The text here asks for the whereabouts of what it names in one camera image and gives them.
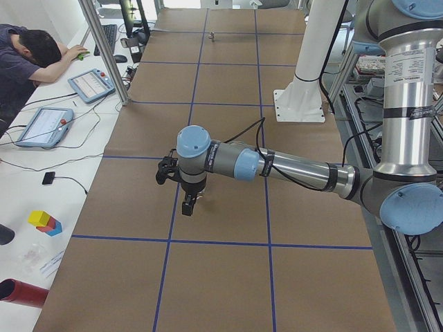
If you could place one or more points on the black computer mouse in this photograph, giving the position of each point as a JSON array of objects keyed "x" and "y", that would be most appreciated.
[{"x": 120, "y": 59}]

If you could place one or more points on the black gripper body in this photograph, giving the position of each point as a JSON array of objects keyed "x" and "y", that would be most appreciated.
[{"x": 192, "y": 189}]

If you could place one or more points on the blue wooden block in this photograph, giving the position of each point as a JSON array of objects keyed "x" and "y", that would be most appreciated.
[{"x": 57, "y": 230}]

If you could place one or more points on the person in dark shirt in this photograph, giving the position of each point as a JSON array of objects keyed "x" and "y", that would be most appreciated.
[{"x": 28, "y": 59}]

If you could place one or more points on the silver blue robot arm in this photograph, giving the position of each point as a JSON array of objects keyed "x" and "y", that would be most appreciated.
[{"x": 401, "y": 189}]

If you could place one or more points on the yellow wooden block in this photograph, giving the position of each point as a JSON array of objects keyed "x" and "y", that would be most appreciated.
[{"x": 38, "y": 218}]

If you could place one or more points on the red cylinder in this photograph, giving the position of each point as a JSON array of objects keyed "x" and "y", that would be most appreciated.
[{"x": 18, "y": 292}]

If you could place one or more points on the green toy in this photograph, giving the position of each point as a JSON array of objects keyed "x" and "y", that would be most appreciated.
[{"x": 81, "y": 56}]

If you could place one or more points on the teach pendant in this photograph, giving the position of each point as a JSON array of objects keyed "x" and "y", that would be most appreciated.
[
  {"x": 92, "y": 85},
  {"x": 47, "y": 128}
]

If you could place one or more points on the black keyboard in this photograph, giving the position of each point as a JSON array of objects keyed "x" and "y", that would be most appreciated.
[{"x": 110, "y": 31}]

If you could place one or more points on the white camera stand column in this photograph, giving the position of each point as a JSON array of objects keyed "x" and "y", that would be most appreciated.
[{"x": 301, "y": 100}]

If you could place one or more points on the black cylinder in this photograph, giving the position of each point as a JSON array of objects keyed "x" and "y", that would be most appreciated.
[{"x": 6, "y": 235}]

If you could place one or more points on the small black box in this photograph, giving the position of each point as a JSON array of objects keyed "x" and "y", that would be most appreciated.
[{"x": 48, "y": 178}]

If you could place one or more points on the near teach pendant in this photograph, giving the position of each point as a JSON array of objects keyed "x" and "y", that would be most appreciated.
[{"x": 47, "y": 128}]

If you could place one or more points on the red wooden block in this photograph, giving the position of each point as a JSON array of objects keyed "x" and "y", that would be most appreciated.
[{"x": 49, "y": 227}]

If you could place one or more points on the aluminium frame post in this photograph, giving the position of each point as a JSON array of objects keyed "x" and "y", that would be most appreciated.
[{"x": 100, "y": 39}]

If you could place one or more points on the far teach pendant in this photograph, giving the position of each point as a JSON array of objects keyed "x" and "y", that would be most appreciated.
[{"x": 92, "y": 85}]

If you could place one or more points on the clear plastic bag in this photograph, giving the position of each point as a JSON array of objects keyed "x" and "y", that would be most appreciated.
[{"x": 32, "y": 257}]

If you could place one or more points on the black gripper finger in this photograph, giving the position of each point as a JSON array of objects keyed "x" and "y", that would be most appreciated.
[{"x": 188, "y": 205}]

